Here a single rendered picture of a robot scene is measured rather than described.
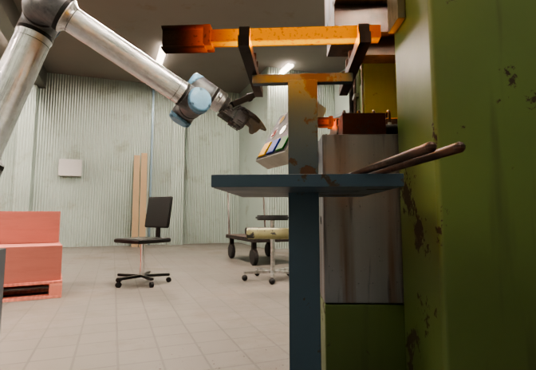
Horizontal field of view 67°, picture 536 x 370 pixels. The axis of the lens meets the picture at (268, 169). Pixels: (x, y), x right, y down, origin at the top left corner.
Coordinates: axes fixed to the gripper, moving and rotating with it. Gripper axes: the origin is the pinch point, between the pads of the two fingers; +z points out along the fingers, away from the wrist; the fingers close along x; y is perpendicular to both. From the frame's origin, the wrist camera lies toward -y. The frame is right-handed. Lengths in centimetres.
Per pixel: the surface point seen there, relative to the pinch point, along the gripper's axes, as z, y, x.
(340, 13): -10, -25, 54
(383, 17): 1, -29, 60
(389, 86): 24, -26, 40
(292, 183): -17, 47, 101
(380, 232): 24, 34, 70
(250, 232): 15.8, 42.1, 2.6
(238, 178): -24, 50, 97
